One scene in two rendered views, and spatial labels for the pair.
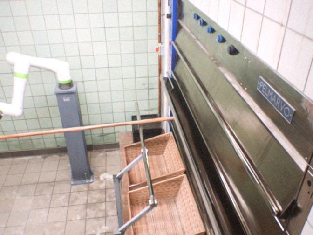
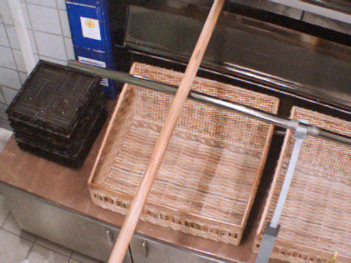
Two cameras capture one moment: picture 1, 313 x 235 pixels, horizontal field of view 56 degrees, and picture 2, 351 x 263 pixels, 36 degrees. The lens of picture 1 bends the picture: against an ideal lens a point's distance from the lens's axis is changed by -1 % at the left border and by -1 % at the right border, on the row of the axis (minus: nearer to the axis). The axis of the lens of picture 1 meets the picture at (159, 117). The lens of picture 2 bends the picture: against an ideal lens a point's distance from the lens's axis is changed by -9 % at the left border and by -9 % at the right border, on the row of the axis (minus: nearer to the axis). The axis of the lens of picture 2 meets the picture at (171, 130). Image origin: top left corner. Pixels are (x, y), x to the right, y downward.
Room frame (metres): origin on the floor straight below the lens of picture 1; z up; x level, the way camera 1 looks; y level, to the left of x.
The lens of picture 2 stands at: (1.50, 1.09, 2.42)
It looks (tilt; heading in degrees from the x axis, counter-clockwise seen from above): 54 degrees down; 301
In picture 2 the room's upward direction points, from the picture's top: 2 degrees counter-clockwise
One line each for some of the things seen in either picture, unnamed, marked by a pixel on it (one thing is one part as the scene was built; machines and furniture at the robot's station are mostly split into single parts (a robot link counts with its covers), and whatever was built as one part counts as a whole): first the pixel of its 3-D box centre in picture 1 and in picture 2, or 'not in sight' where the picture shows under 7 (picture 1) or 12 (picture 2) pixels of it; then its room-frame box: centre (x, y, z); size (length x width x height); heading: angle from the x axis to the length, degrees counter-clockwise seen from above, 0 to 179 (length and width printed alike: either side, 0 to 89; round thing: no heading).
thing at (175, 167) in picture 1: (152, 163); (185, 153); (2.05, 0.07, 0.72); 0.56 x 0.49 x 0.28; 10
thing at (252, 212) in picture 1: (206, 116); not in sight; (1.51, -0.28, 1.54); 1.79 x 0.11 x 0.19; 8
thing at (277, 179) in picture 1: (210, 77); not in sight; (1.51, -0.28, 1.80); 1.79 x 0.11 x 0.19; 8
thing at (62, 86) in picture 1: (65, 81); not in sight; (2.70, 0.94, 1.23); 0.26 x 0.15 x 0.06; 9
